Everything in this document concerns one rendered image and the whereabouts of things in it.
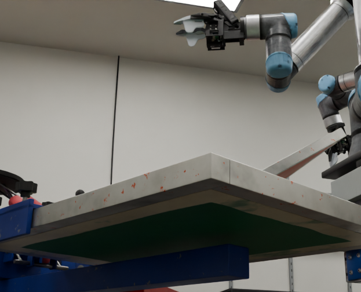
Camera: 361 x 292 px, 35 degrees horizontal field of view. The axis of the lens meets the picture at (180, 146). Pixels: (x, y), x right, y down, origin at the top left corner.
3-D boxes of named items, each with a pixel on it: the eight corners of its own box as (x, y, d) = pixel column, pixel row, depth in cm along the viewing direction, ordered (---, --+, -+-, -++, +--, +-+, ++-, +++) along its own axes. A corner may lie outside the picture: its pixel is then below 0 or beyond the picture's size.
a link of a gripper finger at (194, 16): (190, 15, 169) (220, 17, 169) (190, 11, 170) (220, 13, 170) (189, 25, 173) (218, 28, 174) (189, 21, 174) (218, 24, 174)
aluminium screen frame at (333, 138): (285, 179, 269) (281, 172, 270) (346, 135, 216) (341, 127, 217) (141, 259, 241) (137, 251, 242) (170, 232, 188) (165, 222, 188)
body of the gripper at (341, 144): (342, 150, 239) (332, 124, 242) (332, 157, 247) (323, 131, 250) (357, 147, 241) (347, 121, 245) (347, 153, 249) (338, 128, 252)
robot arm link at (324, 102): (327, 89, 247) (311, 98, 252) (336, 112, 244) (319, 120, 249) (336, 91, 252) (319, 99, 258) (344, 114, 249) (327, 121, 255)
